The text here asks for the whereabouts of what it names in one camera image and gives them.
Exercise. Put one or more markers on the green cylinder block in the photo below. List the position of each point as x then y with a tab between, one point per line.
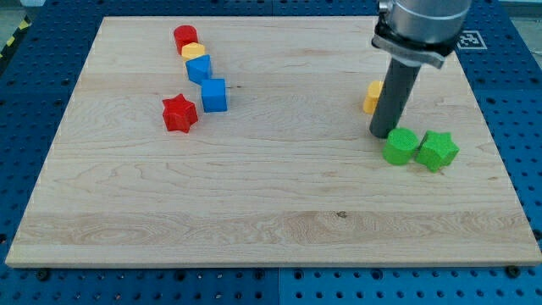
400	146

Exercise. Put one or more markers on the red star block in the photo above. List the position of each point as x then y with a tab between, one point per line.
179	113

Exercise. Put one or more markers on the blue triangle block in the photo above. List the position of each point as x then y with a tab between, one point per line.
199	69

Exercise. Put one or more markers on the blue cube block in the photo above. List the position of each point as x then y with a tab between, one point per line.
214	95

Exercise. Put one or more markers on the black board screw right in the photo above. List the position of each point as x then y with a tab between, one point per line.
512	271

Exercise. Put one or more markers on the white fiducial marker tag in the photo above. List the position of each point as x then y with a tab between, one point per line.
470	40

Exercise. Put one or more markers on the black board screw left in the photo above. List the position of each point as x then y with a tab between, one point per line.
42	274

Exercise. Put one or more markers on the wooden board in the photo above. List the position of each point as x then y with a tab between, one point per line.
288	176

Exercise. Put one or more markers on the yellow hexagon block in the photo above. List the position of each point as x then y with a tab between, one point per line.
192	50

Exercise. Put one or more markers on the green star block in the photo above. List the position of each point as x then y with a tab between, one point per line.
436	150

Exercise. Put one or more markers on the red cylinder block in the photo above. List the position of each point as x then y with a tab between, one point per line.
183	35

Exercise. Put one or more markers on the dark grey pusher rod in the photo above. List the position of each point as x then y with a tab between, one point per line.
398	83

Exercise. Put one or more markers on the yellow heart block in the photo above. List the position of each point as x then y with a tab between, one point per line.
372	97

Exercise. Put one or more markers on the black board screw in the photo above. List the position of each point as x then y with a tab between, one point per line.
512	271
42	274

